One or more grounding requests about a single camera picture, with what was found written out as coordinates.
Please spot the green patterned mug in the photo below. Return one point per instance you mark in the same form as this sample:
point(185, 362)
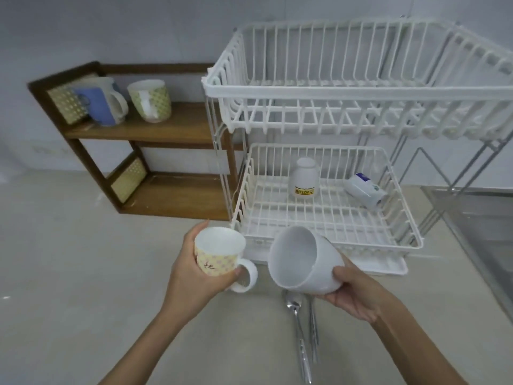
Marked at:
point(154, 98)

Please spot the white mug blue print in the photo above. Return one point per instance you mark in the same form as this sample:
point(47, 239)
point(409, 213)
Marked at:
point(362, 190)

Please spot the person's left hand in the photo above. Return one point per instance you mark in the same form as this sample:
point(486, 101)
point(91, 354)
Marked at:
point(182, 276)

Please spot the white mug yellow label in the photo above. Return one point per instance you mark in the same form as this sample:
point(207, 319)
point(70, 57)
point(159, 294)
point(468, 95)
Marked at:
point(304, 178)

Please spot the person's right hand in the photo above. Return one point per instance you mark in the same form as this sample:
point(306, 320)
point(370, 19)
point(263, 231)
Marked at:
point(360, 294)

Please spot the person's left thumb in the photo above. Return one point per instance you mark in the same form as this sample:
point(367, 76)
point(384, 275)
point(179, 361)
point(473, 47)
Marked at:
point(189, 238)

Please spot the person's right forearm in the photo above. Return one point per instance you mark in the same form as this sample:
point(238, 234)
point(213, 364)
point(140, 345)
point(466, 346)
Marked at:
point(416, 348)

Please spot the metal dish rack frame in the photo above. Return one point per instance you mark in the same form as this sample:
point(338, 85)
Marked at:
point(209, 164)

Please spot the person's right thumb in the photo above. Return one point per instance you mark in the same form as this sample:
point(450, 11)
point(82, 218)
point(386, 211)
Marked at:
point(343, 274)

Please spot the yellow patterned mug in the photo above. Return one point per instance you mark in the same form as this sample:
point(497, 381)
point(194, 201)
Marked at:
point(220, 252)

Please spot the small white rack basket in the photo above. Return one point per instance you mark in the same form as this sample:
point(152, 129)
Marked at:
point(328, 240)

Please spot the stainless steel sink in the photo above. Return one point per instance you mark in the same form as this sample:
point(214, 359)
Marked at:
point(481, 228)

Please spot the person's left forearm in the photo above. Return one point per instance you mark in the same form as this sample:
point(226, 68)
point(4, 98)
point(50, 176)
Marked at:
point(148, 348)

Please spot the large white rack basket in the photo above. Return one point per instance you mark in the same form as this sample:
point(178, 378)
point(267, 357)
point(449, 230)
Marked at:
point(320, 92)

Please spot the wooden two-tier shelf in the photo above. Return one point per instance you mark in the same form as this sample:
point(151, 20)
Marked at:
point(172, 116)

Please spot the plain white cup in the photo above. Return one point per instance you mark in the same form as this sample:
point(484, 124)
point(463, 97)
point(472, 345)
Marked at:
point(304, 260)

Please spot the metal spoon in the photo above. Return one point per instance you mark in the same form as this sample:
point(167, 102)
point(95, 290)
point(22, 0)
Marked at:
point(293, 303)

